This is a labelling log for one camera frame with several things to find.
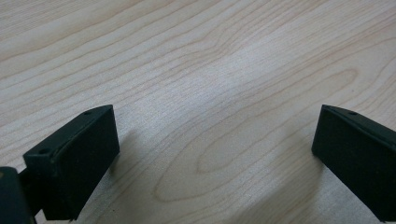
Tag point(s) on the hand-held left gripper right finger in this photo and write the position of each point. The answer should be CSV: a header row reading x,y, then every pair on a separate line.
x,y
358,155

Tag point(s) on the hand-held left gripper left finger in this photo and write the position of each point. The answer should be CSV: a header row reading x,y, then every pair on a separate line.
x,y
74,161

